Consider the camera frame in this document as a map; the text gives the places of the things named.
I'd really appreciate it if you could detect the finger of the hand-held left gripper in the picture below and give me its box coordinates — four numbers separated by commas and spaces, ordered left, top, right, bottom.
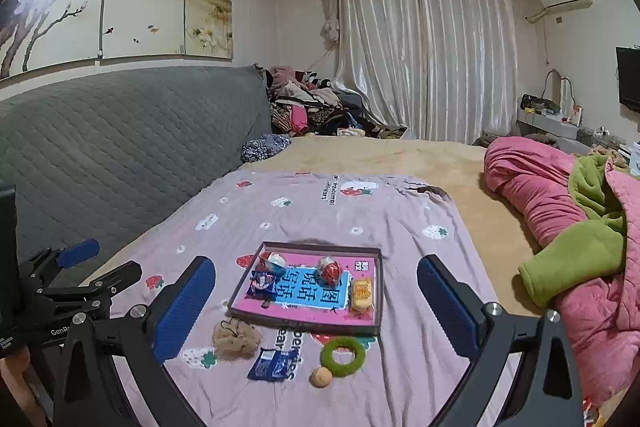
37, 260, 143, 315
20, 238, 101, 280

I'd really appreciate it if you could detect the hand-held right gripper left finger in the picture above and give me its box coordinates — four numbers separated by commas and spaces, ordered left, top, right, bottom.
52, 255, 217, 427

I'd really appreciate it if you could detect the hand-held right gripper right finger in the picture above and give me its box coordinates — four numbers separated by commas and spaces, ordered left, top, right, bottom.
416, 254, 586, 427

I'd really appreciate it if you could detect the blue pink cookie packet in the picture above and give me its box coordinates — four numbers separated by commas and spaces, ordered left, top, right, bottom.
248, 270, 278, 309

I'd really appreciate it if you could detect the yellow cake packet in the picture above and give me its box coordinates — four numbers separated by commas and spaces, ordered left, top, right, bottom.
348, 277, 376, 314

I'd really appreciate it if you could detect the shallow grey cardboard box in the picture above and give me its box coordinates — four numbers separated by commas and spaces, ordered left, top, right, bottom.
227, 240, 385, 337

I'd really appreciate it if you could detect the red white plastic egg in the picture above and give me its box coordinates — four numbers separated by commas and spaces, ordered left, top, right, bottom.
256, 251, 287, 275
318, 255, 343, 285

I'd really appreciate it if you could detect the blue foil snack packet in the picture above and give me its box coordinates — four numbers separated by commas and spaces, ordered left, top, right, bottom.
247, 347, 296, 383

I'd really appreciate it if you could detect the green fuzzy ring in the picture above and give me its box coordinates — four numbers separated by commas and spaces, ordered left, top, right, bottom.
320, 336, 368, 379

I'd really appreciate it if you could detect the beige plush toy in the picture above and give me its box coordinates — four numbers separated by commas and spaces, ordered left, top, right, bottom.
213, 318, 263, 360

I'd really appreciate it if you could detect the pink picture book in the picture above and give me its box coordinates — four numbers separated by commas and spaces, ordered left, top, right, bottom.
235, 249, 378, 324

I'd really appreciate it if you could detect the grey quilted headboard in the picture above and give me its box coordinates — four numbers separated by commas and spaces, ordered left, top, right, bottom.
0, 64, 273, 288

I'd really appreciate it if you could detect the green fleece blanket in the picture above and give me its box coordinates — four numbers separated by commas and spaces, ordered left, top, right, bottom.
518, 154, 628, 310

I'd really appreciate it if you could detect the pink quilt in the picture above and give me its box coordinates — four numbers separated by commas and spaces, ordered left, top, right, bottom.
482, 136, 640, 408

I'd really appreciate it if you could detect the pink printed bedsheet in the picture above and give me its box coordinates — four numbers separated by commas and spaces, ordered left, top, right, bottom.
82, 172, 521, 427

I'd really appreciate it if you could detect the beige bed cover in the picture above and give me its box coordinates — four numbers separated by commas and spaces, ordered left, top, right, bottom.
220, 134, 546, 318

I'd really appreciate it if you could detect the blue floral cloth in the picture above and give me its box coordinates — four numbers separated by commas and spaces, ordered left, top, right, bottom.
241, 133, 292, 165

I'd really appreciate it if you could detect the grey dresser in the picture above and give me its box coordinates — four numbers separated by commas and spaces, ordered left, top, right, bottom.
517, 109, 640, 158

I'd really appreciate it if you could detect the black bag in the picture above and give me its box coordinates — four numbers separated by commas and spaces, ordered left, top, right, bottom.
520, 93, 561, 115

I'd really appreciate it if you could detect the pile of clothes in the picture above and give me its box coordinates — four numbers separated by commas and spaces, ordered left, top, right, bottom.
265, 66, 408, 140

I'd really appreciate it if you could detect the arched table mirror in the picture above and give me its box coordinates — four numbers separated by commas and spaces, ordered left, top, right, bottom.
544, 68, 573, 122

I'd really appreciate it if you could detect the white pleated curtain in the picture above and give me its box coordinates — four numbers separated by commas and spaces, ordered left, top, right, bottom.
299, 0, 518, 145

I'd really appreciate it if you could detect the white curtain tassel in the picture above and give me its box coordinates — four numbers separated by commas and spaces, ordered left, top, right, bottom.
320, 19, 342, 48

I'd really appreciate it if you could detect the black wall television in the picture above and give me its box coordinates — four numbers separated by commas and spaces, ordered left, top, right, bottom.
615, 46, 640, 112

